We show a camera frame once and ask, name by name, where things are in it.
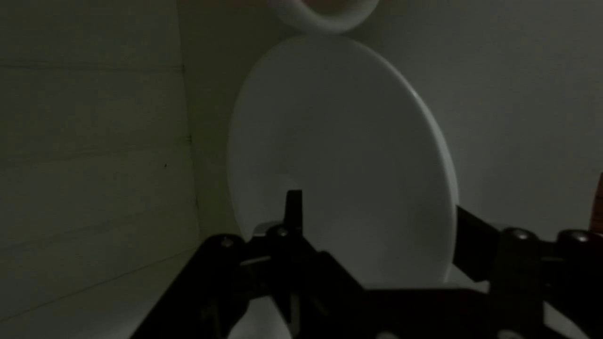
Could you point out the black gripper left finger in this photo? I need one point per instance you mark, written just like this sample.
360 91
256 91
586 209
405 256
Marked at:
251 283

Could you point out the white plate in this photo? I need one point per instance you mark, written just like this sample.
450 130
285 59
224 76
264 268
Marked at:
339 143

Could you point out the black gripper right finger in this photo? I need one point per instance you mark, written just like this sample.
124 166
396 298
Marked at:
539 283

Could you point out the white ceramic mug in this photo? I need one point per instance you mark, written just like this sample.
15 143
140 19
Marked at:
320 15

